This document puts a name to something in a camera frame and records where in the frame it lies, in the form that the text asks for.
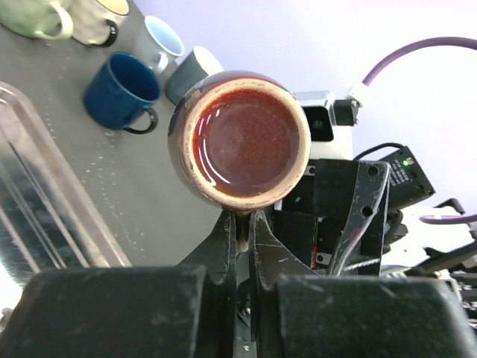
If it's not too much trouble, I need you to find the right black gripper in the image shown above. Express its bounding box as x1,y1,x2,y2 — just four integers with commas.
274,160,391,276

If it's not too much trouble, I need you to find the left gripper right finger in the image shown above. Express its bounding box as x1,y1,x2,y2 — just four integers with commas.
249,210,320,357

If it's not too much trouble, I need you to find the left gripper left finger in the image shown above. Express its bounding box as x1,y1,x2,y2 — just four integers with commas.
180,210,237,357

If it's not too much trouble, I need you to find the dark red brown mug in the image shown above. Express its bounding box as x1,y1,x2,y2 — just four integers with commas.
166,69,312,251

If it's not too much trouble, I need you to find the dark blue mug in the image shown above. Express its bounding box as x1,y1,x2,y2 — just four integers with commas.
83,52,161,135

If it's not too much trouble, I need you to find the grey blue mug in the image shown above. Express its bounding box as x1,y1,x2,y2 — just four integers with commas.
165,46,224,105

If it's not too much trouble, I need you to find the pale blue footed mug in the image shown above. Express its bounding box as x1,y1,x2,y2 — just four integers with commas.
133,16,185,75

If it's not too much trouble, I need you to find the cream speckled mug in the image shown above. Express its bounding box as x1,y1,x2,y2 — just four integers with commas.
68,0,130,48

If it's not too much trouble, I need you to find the light green mug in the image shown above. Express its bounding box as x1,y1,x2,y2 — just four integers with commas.
1,0,74,40

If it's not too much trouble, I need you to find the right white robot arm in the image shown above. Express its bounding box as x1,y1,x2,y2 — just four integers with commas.
272,143,476,324

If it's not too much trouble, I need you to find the metal tray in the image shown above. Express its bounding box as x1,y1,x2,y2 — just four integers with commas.
1,83,130,307

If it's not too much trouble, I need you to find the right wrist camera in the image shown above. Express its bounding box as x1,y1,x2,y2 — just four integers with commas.
294,90,359,160

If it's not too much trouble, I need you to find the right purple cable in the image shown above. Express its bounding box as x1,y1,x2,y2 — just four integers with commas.
350,36,477,107

